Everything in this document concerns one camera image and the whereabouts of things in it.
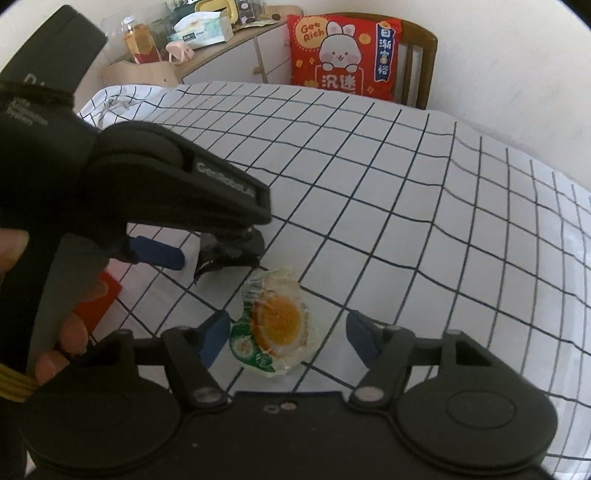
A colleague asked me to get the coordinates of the black snack packet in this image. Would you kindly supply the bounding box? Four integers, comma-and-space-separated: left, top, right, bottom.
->
193, 240, 259, 288

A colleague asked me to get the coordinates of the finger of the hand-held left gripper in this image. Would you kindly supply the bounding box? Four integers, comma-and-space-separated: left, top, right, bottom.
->
124, 234, 186, 274
200, 225, 265, 269

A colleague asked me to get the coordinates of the white checkered bed sheet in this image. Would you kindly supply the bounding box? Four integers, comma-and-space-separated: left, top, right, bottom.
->
76, 82, 591, 480

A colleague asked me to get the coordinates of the person's left hand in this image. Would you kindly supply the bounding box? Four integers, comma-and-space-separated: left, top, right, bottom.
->
0, 230, 89, 387

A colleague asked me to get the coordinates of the red rabbit cushion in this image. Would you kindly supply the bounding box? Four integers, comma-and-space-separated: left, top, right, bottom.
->
287, 14, 405, 103

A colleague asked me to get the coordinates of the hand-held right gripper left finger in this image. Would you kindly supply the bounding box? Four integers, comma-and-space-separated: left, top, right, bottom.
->
87, 310, 232, 410

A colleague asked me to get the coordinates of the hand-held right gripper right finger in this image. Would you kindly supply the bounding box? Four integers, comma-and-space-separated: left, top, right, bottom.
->
345, 310, 523, 408

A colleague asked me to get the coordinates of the pink plastic holder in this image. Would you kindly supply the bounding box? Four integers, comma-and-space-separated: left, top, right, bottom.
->
165, 41, 195, 64

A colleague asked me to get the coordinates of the yellow cable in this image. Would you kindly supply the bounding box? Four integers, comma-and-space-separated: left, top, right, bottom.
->
0, 364, 38, 403

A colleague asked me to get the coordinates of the light wooden cabinet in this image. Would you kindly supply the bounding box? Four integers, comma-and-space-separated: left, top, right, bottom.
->
102, 6, 305, 89

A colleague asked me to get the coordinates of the wooden chair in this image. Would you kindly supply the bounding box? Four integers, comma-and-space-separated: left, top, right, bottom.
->
323, 13, 438, 110

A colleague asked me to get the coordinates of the tissue pack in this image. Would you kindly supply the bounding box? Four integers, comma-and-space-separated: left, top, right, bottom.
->
166, 13, 237, 49

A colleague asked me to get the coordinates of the orange drink bottle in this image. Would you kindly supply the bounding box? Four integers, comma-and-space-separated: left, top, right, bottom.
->
122, 16, 162, 64

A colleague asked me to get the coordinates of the yellow container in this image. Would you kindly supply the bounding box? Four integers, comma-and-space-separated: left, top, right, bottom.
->
194, 0, 239, 24

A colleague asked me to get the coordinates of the red card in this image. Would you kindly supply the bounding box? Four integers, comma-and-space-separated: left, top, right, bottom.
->
73, 271, 123, 334

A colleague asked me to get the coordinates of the clear egg yolk pastry packet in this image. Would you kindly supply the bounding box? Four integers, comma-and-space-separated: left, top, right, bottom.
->
228, 268, 322, 378

